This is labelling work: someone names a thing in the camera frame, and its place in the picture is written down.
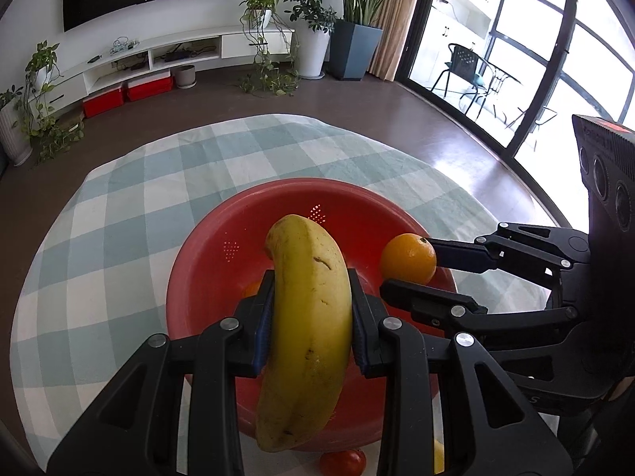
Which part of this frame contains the white balcony cabinet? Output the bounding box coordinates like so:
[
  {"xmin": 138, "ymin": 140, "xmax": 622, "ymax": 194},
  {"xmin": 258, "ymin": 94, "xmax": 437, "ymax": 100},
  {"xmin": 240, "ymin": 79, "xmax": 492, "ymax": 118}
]
[{"xmin": 425, "ymin": 0, "xmax": 498, "ymax": 56}]

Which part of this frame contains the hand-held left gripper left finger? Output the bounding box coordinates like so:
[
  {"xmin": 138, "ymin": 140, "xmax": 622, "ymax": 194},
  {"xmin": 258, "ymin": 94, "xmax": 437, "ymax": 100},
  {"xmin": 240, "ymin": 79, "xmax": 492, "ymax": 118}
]
[{"xmin": 47, "ymin": 270, "xmax": 277, "ymax": 476}]

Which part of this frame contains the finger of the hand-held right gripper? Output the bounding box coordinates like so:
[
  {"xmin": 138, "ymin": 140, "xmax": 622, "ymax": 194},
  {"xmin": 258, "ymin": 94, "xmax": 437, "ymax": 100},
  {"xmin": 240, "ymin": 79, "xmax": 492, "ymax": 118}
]
[
  {"xmin": 429, "ymin": 222, "xmax": 592, "ymax": 283},
  {"xmin": 379, "ymin": 279, "xmax": 579, "ymax": 344}
]

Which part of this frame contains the white television cabinet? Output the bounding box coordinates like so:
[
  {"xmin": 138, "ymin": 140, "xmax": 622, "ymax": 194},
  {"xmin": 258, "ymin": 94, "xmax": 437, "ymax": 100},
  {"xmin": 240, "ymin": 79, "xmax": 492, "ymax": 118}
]
[{"xmin": 27, "ymin": 25, "xmax": 296, "ymax": 118}]

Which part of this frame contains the white ribbed plant pot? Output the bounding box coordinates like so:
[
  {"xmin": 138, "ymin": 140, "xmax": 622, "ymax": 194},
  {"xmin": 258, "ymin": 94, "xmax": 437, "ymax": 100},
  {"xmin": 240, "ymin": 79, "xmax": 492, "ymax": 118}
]
[{"xmin": 0, "ymin": 103, "xmax": 34, "ymax": 167}]

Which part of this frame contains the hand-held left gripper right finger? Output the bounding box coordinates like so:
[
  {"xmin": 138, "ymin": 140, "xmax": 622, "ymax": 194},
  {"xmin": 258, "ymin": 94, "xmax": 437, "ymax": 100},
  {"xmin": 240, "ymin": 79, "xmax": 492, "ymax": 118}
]
[{"xmin": 347, "ymin": 269, "xmax": 575, "ymax": 476}]

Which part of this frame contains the black metal chair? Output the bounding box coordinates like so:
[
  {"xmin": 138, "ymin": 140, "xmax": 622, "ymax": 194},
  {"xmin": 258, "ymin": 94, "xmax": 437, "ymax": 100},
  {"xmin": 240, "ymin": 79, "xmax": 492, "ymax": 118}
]
[{"xmin": 430, "ymin": 42, "xmax": 496, "ymax": 111}]

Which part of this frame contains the blue grey square planter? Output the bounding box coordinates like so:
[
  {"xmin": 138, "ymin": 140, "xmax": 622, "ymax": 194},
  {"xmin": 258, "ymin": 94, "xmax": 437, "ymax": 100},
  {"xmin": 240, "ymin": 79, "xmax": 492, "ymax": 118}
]
[{"xmin": 329, "ymin": 18, "xmax": 385, "ymax": 81}]

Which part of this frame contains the red plastic bowl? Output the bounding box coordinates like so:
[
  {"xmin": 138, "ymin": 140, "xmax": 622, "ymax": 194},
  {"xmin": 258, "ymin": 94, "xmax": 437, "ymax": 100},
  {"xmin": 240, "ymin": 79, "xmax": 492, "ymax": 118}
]
[{"xmin": 166, "ymin": 177, "xmax": 458, "ymax": 453}]

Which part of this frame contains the yellow banana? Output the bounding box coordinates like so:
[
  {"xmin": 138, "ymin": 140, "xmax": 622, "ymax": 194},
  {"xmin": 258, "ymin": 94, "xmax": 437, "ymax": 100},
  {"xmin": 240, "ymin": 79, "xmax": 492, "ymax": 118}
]
[{"xmin": 255, "ymin": 214, "xmax": 354, "ymax": 452}]

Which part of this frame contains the green checked tablecloth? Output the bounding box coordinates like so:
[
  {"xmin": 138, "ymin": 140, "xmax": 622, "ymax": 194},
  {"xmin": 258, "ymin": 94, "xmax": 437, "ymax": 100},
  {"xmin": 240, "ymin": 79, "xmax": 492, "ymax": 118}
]
[{"xmin": 10, "ymin": 113, "xmax": 562, "ymax": 476}]

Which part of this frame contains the beige curtain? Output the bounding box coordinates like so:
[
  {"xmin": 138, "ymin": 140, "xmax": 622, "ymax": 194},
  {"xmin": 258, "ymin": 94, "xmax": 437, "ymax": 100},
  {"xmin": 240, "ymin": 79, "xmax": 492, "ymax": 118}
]
[{"xmin": 366, "ymin": 0, "xmax": 428, "ymax": 83}]

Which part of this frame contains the red storage box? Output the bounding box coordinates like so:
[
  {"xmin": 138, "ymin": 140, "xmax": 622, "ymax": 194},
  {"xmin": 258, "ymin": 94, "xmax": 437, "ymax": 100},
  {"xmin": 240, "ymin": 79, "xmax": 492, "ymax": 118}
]
[
  {"xmin": 126, "ymin": 70, "xmax": 175, "ymax": 103},
  {"xmin": 81, "ymin": 84, "xmax": 125, "ymax": 119}
]

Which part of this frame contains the black metal balcony table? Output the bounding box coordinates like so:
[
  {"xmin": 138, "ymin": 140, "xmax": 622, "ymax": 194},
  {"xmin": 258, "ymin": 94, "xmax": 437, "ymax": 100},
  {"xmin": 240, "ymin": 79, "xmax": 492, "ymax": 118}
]
[{"xmin": 471, "ymin": 66, "xmax": 525, "ymax": 123}]

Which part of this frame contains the large orange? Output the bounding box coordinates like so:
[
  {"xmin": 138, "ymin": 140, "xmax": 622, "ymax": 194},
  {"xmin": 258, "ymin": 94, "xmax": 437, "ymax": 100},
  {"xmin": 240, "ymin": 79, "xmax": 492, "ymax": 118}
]
[{"xmin": 380, "ymin": 233, "xmax": 438, "ymax": 286}]

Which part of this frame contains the red tomato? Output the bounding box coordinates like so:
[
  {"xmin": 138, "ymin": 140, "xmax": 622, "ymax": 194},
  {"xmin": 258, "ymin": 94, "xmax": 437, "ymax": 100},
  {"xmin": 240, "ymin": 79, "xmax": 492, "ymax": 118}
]
[{"xmin": 318, "ymin": 448, "xmax": 368, "ymax": 476}]

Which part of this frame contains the schefflera plant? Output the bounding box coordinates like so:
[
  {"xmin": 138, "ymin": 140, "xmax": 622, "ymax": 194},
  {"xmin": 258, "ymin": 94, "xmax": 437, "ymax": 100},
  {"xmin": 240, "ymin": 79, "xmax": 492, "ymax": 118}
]
[{"xmin": 283, "ymin": 0, "xmax": 339, "ymax": 36}]

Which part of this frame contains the tall white plant pot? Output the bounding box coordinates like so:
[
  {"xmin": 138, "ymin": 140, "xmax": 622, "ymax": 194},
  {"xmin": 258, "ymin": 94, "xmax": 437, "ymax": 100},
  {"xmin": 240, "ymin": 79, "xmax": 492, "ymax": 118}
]
[{"xmin": 298, "ymin": 27, "xmax": 331, "ymax": 79}]

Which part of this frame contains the trailing pothos plant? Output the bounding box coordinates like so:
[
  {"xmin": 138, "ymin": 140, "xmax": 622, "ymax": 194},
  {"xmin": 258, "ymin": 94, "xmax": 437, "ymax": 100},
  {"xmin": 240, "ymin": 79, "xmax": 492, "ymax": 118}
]
[
  {"xmin": 12, "ymin": 40, "xmax": 86, "ymax": 163},
  {"xmin": 239, "ymin": 0, "xmax": 302, "ymax": 96}
]

